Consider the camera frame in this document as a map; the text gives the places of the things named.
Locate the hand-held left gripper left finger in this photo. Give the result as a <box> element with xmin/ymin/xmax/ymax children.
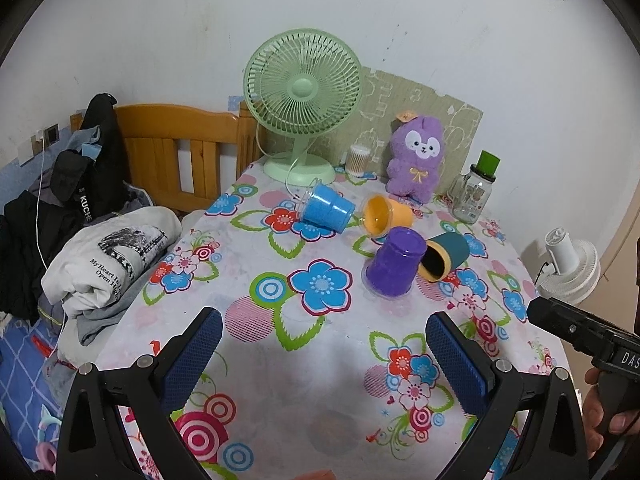
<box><xmin>56</xmin><ymin>306</ymin><xmax>224</xmax><ymax>480</ymax></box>

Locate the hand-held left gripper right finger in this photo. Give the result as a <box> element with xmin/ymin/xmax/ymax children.
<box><xmin>425</xmin><ymin>311</ymin><xmax>592</xmax><ymax>480</ymax></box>

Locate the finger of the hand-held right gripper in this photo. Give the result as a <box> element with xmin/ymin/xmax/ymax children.
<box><xmin>526</xmin><ymin>297</ymin><xmax>610</xmax><ymax>361</ymax></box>

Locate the teal cup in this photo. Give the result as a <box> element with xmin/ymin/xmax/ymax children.
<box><xmin>418</xmin><ymin>232</ymin><xmax>469</xmax><ymax>281</ymax></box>

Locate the purple cup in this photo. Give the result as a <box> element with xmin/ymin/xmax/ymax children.
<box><xmin>361</xmin><ymin>226</ymin><xmax>428</xmax><ymax>301</ymax></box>

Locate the orange cup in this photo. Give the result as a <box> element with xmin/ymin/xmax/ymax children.
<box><xmin>361</xmin><ymin>195</ymin><xmax>414</xmax><ymax>237</ymax></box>

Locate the blue cup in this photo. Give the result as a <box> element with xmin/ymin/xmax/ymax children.
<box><xmin>295</xmin><ymin>180</ymin><xmax>357</xmax><ymax>234</ymax></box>

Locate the person's right hand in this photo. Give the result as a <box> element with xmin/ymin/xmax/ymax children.
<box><xmin>583</xmin><ymin>367</ymin><xmax>640</xmax><ymax>459</ymax></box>

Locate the white fan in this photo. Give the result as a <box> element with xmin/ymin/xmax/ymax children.
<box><xmin>535</xmin><ymin>227</ymin><xmax>601</xmax><ymax>306</ymax></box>

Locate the grey folded cloth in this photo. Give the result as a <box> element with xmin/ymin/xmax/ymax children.
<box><xmin>37</xmin><ymin>287</ymin><xmax>132</xmax><ymax>347</ymax></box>

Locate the white printed shirt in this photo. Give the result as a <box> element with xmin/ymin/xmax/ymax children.
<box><xmin>41</xmin><ymin>207</ymin><xmax>184</xmax><ymax>319</ymax></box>

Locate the floral tablecloth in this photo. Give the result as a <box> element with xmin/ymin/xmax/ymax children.
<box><xmin>95</xmin><ymin>157</ymin><xmax>582</xmax><ymax>480</ymax></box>

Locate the glass jar with green lid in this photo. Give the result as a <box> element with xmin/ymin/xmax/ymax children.
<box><xmin>448</xmin><ymin>150</ymin><xmax>502</xmax><ymax>224</ymax></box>

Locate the blue checked bedsheet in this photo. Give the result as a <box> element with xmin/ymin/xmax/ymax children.
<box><xmin>0</xmin><ymin>310</ymin><xmax>101</xmax><ymax>476</ymax></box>

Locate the dark clothes pile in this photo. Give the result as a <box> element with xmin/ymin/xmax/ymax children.
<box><xmin>0</xmin><ymin>187</ymin><xmax>68</xmax><ymax>322</ymax></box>

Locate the black jacket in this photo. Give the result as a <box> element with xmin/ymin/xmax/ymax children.
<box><xmin>52</xmin><ymin>92</ymin><xmax>132</xmax><ymax>227</ymax></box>

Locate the purple plush toy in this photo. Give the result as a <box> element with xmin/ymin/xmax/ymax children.
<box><xmin>385</xmin><ymin>113</ymin><xmax>447</xmax><ymax>197</ymax></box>

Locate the wooden bed headboard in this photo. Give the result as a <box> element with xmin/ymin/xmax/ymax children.
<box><xmin>70</xmin><ymin>102</ymin><xmax>262</xmax><ymax>214</ymax></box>

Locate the cotton swab container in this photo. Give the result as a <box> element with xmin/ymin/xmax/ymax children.
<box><xmin>348</xmin><ymin>144</ymin><xmax>372</xmax><ymax>177</ymax></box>

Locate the patterned cardboard sheet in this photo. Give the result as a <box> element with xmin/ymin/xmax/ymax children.
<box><xmin>345</xmin><ymin>66</ymin><xmax>485</xmax><ymax>195</ymax></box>

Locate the green table fan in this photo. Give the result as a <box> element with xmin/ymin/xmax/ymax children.
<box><xmin>243</xmin><ymin>30</ymin><xmax>363</xmax><ymax>185</ymax></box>

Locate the green fan cable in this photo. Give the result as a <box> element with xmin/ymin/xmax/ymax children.
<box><xmin>256</xmin><ymin>119</ymin><xmax>322</xmax><ymax>207</ymax></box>

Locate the white charging cable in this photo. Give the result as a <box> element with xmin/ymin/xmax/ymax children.
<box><xmin>34</xmin><ymin>134</ymin><xmax>66</xmax><ymax>283</ymax></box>

